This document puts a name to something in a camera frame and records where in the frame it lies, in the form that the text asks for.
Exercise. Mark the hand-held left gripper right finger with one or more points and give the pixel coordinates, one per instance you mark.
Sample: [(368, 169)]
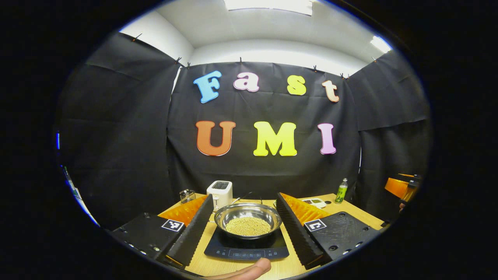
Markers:
[(297, 233)]

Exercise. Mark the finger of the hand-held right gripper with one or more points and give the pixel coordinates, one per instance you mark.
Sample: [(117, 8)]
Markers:
[(397, 186)]

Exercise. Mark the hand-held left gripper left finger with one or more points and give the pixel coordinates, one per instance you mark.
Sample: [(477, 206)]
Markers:
[(192, 233)]

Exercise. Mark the steel pot with beans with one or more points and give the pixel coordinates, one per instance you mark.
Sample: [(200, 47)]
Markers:
[(249, 225)]

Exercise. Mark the black induction cooktop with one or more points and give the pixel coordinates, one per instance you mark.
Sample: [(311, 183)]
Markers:
[(249, 249)]

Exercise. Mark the white divided grain tray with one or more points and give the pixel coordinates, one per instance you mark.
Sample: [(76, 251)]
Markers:
[(317, 203)]

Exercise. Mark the white toaster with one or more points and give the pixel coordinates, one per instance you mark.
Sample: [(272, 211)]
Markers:
[(220, 194)]

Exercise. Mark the green label plastic bottle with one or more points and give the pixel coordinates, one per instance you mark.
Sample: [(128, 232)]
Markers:
[(341, 194)]

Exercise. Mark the black backdrop cloth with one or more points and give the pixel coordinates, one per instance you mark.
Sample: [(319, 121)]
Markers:
[(272, 109)]

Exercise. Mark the small ceiling light panel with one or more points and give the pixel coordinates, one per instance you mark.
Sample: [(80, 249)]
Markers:
[(380, 43)]

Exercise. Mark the large ceiling light panel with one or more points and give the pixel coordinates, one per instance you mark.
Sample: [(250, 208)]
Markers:
[(268, 6)]

